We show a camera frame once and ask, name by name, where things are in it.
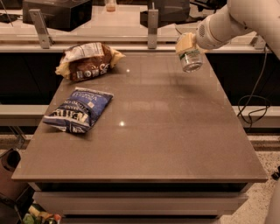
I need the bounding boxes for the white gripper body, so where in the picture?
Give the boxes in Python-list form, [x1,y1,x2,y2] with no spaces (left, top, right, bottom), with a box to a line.
[195,16,225,50]

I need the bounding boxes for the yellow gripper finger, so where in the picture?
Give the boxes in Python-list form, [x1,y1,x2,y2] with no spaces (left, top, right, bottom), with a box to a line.
[175,32,196,54]

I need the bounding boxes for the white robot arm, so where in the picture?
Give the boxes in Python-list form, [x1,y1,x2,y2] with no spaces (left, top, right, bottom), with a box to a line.
[175,0,280,224]

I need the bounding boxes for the glass with orange drink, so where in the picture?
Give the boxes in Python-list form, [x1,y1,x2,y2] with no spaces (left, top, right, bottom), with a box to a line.
[104,0,116,12]

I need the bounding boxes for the brown chip bag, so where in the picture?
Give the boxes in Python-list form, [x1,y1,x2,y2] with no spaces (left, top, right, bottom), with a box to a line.
[55,42,125,82]

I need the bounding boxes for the black box on counter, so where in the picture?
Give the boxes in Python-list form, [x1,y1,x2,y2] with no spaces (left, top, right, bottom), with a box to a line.
[23,0,92,32]

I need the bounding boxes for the blue chip bag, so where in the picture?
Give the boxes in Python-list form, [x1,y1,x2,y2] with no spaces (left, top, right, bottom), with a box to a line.
[43,87,114,134]

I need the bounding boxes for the dark bin at left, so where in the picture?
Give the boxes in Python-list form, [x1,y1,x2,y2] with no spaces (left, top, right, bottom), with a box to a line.
[0,149,28,201]

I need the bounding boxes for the colourful items on floor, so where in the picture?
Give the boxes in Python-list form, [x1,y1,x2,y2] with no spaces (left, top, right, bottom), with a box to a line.
[22,205,62,224]

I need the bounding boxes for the right metal bracket post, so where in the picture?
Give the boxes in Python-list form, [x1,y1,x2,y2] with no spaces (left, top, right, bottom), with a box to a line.
[250,34,266,50]

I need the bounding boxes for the black cable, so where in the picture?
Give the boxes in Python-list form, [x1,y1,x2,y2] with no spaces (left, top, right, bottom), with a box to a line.
[236,46,272,125]

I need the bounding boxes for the left metal bracket post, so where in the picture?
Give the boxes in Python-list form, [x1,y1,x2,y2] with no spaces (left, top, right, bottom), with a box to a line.
[29,9,53,49]

